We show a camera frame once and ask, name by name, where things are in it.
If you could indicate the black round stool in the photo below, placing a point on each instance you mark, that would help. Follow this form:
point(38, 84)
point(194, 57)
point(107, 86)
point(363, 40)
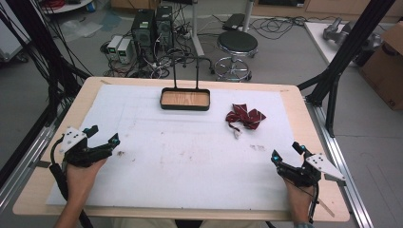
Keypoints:
point(237, 41)

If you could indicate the white foam mat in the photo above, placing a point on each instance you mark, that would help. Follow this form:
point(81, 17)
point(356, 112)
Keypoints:
point(190, 158)

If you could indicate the round white table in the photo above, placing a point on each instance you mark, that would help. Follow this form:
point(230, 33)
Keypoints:
point(68, 6)

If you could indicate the white desk leg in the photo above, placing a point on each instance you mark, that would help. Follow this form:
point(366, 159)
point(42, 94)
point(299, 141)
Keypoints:
point(196, 31)

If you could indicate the black computer tower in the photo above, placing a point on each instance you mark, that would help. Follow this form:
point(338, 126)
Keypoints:
point(143, 28)
point(164, 27)

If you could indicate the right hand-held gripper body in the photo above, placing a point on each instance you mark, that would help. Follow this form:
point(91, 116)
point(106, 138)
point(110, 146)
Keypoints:
point(304, 175)

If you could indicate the person's left hand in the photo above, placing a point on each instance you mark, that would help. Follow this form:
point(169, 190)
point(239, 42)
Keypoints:
point(80, 180)

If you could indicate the black metal frame post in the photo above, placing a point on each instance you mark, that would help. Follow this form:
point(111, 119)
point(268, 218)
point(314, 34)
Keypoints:
point(348, 47)
point(44, 47)

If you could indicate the light wooden table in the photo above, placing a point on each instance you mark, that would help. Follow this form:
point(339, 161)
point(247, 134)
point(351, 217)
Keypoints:
point(30, 202)

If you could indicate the person's right hand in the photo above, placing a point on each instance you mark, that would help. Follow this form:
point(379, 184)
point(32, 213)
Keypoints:
point(297, 199)

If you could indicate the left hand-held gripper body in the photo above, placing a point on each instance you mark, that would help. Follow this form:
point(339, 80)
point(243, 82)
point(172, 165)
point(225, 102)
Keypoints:
point(79, 155)

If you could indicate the white power supply unit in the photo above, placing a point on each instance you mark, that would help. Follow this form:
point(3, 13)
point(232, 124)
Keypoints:
point(125, 50)
point(114, 46)

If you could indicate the brown cardboard box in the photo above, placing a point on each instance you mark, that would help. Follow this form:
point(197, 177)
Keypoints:
point(385, 69)

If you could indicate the aluminium rail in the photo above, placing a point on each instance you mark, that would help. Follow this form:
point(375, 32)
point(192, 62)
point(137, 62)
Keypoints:
point(22, 164)
point(342, 164)

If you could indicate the black rack with wooden tray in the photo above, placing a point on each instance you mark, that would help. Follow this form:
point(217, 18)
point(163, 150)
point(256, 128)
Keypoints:
point(185, 98)

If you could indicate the black flat box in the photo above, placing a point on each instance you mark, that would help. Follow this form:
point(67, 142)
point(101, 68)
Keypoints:
point(234, 22)

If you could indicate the clear plastic sheet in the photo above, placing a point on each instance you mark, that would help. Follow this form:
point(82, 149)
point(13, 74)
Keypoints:
point(80, 30)

